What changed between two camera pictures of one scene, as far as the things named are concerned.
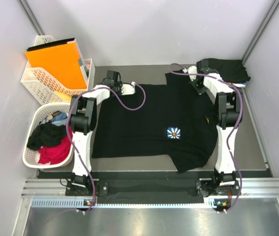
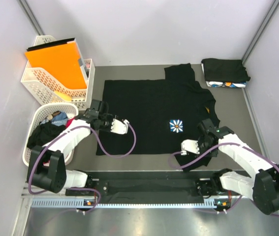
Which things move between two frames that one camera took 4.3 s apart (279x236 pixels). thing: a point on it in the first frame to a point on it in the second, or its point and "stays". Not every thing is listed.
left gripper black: x=119 y=84 to x=110 y=117
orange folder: x=62 y=62 stays
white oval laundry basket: x=47 y=144 stays
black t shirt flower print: x=176 y=121 stays
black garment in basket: x=46 y=134 stays
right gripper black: x=199 y=91 to x=200 y=143
